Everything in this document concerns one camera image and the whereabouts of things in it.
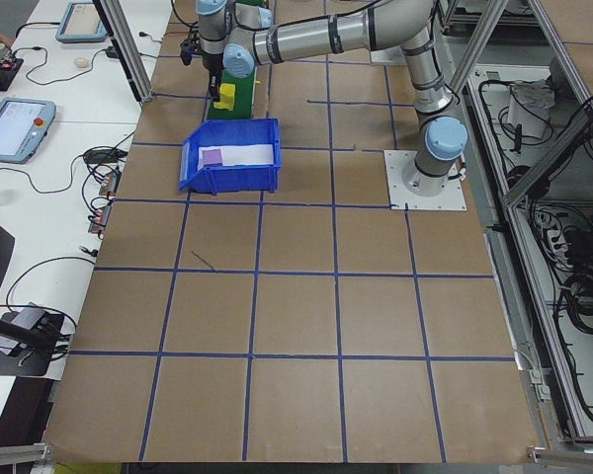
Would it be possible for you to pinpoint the V-shaped metal bar frame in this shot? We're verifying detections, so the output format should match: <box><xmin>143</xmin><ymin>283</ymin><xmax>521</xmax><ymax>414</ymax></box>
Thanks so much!
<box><xmin>442</xmin><ymin>0</ymin><xmax>593</xmax><ymax>450</ymax></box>

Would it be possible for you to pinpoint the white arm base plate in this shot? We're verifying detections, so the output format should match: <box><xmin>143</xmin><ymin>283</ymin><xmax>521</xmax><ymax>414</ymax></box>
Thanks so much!
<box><xmin>383</xmin><ymin>149</ymin><xmax>468</xmax><ymax>212</ymax></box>
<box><xmin>369</xmin><ymin>48</ymin><xmax>407</xmax><ymax>66</ymax></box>

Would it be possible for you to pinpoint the black power adapter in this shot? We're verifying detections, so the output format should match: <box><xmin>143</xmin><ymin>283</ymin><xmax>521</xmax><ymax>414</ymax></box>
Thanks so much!
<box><xmin>82</xmin><ymin>149</ymin><xmax>128</xmax><ymax>165</ymax></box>

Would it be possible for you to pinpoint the small circuit board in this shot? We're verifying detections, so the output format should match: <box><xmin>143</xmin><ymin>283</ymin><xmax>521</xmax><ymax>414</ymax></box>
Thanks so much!
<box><xmin>87</xmin><ymin>204</ymin><xmax>113</xmax><ymax>238</ymax></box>
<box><xmin>101</xmin><ymin>170</ymin><xmax>123</xmax><ymax>198</ymax></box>

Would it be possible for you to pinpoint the black cable bundle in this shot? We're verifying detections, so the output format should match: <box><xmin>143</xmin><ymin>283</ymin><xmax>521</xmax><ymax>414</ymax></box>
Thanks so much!
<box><xmin>551</xmin><ymin>266</ymin><xmax>593</xmax><ymax>338</ymax></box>

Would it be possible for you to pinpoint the black power adapter box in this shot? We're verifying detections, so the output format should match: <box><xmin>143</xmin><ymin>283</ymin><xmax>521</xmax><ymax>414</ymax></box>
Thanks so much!
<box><xmin>0</xmin><ymin>301</ymin><xmax>66</xmax><ymax>377</ymax></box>

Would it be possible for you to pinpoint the yellow foam block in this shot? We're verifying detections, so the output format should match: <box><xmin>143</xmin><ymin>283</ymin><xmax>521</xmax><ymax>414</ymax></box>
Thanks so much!
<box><xmin>212</xmin><ymin>82</ymin><xmax>237</xmax><ymax>112</ymax></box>

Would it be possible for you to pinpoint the gray crumpled cloth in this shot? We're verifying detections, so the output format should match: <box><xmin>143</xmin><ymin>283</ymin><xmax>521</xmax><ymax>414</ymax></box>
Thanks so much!
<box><xmin>511</xmin><ymin>80</ymin><xmax>556</xmax><ymax>113</ymax></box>

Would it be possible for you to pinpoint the white foam liner sheet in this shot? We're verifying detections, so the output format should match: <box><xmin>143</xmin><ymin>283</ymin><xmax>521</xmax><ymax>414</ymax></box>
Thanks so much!
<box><xmin>197</xmin><ymin>142</ymin><xmax>277</xmax><ymax>169</ymax></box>

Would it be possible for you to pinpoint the aluminium profile post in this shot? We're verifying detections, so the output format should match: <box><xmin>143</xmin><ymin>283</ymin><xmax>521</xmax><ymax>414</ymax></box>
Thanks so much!
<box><xmin>92</xmin><ymin>0</ymin><xmax>155</xmax><ymax>104</ymax></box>

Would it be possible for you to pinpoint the green conveyor belt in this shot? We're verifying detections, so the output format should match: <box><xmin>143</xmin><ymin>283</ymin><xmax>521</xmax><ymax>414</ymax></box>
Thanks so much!
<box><xmin>206</xmin><ymin>63</ymin><xmax>264</xmax><ymax>121</ymax></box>

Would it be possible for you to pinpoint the light blue teach pendant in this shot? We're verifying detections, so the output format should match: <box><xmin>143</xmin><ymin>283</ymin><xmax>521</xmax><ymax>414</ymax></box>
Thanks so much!
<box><xmin>54</xmin><ymin>1</ymin><xmax>109</xmax><ymax>44</ymax></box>
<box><xmin>0</xmin><ymin>97</ymin><xmax>57</xmax><ymax>164</ymax></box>

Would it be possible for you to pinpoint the thin red cable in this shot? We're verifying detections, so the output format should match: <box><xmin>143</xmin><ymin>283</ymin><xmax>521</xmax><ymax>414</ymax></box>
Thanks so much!
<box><xmin>138</xmin><ymin>27</ymin><xmax>199</xmax><ymax>41</ymax></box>

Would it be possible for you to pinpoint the black electronics box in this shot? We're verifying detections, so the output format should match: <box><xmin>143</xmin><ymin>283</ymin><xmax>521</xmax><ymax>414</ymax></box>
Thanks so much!
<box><xmin>0</xmin><ymin>54</ymin><xmax>25</xmax><ymax>93</ymax></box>

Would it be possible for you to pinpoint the aluminium profile bar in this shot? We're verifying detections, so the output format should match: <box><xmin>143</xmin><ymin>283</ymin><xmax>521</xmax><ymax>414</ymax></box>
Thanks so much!
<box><xmin>0</xmin><ymin>442</ymin><xmax>55</xmax><ymax>474</ymax></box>

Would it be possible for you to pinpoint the white container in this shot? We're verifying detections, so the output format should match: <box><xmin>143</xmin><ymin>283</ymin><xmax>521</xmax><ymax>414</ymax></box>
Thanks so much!
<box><xmin>506</xmin><ymin>91</ymin><xmax>548</xmax><ymax>139</ymax></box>

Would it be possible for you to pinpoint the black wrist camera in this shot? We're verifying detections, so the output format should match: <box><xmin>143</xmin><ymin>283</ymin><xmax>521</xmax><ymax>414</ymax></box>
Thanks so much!
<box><xmin>179</xmin><ymin>37</ymin><xmax>202</xmax><ymax>66</ymax></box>

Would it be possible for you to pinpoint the blue plastic storage bin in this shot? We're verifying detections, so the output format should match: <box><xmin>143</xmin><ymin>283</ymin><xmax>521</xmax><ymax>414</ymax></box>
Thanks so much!
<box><xmin>177</xmin><ymin>117</ymin><xmax>283</xmax><ymax>195</ymax></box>

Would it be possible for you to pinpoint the white power strip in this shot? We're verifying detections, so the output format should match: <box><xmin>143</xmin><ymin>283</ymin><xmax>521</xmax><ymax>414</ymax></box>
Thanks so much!
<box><xmin>536</xmin><ymin>209</ymin><xmax>573</xmax><ymax>262</ymax></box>

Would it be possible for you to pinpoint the small metal corner bracket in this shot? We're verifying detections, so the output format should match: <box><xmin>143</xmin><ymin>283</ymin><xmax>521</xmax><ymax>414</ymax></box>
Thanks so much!
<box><xmin>526</xmin><ymin>443</ymin><xmax>555</xmax><ymax>466</ymax></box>

